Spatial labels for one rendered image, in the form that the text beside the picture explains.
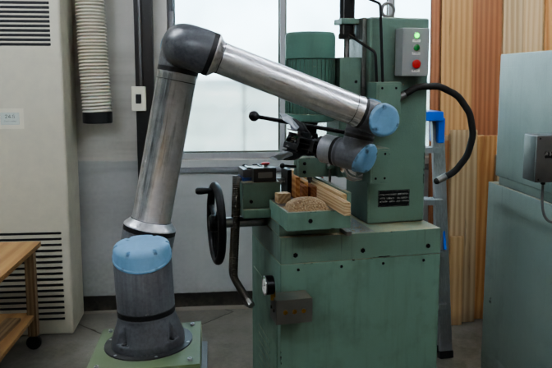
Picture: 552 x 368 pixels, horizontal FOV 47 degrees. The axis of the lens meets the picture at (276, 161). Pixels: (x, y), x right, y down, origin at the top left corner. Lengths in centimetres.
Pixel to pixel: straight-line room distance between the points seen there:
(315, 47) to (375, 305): 90
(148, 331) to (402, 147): 111
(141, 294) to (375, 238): 87
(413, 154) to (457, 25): 148
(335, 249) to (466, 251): 156
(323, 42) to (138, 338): 113
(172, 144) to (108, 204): 190
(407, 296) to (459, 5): 189
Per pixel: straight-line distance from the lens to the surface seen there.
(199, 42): 165
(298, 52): 219
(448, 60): 363
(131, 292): 167
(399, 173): 230
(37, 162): 338
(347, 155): 189
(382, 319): 228
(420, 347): 238
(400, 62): 222
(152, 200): 180
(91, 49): 341
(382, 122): 175
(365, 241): 217
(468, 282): 365
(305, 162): 224
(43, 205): 341
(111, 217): 366
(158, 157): 178
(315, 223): 201
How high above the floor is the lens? 131
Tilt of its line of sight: 7 degrees down
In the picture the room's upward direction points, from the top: straight up
